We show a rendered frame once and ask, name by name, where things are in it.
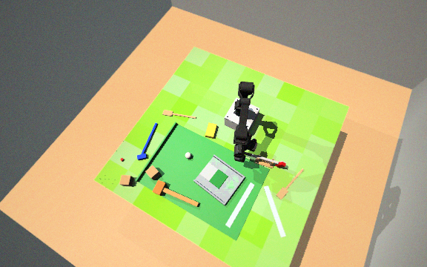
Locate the green flat mat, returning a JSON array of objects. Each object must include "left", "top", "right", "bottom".
[{"left": 138, "top": 124, "right": 270, "bottom": 240}]

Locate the blue putter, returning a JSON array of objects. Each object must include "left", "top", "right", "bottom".
[{"left": 137, "top": 123, "right": 158, "bottom": 160}]

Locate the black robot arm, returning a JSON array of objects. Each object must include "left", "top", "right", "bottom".
[{"left": 234, "top": 82, "right": 257, "bottom": 158}]

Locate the white flat bar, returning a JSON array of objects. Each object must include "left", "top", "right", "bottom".
[
  {"left": 226, "top": 183, "right": 254, "bottom": 228},
  {"left": 264, "top": 185, "right": 285, "bottom": 237}
]

